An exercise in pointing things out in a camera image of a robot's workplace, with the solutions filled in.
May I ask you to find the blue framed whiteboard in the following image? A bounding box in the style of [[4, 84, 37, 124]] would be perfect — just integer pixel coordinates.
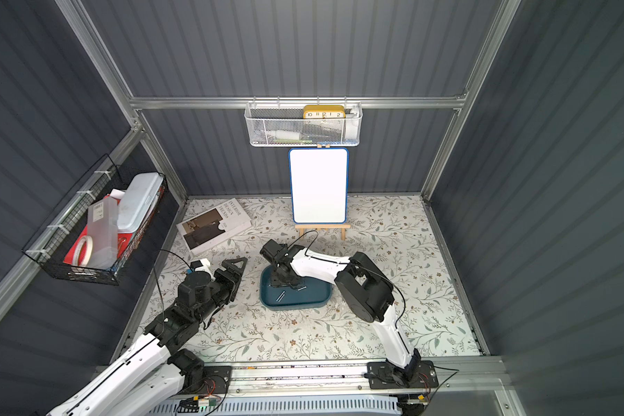
[[289, 147, 349, 225]]

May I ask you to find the small wooden easel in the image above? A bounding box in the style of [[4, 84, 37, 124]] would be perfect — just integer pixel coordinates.
[[295, 223, 351, 241]]

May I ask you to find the white mesh wall basket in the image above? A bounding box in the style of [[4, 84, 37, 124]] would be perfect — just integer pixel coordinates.
[[244, 104, 363, 147]]

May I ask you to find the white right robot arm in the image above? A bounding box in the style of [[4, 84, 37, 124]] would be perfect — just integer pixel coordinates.
[[260, 239, 421, 387]]

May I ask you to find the teal plastic tray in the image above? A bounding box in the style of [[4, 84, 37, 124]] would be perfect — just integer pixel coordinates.
[[259, 266, 333, 311]]

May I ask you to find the aluminium frame rail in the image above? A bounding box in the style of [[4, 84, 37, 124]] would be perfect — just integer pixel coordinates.
[[129, 95, 466, 110]]

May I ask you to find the interior design trends magazine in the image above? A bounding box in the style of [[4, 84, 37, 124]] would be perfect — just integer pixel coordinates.
[[177, 199, 251, 255]]

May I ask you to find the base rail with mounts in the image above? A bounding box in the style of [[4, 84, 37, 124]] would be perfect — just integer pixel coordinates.
[[158, 358, 511, 401]]

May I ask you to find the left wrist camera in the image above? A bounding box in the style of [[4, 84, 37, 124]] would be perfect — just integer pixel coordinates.
[[189, 258, 212, 275]]

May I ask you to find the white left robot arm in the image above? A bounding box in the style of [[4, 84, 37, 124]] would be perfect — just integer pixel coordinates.
[[49, 258, 247, 415]]

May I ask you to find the white plastic case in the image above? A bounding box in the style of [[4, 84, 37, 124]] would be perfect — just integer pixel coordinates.
[[117, 173, 164, 234]]

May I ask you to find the black wire wall basket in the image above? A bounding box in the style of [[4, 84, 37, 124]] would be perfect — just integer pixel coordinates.
[[23, 155, 167, 286]]

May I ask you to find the white tape roll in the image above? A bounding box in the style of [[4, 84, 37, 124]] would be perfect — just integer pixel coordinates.
[[71, 235, 94, 267]]

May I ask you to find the translucent plastic box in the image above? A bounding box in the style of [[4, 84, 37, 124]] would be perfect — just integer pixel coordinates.
[[87, 197, 119, 270]]

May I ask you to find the yellow clock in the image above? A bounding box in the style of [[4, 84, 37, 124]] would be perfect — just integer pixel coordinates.
[[303, 104, 346, 120]]

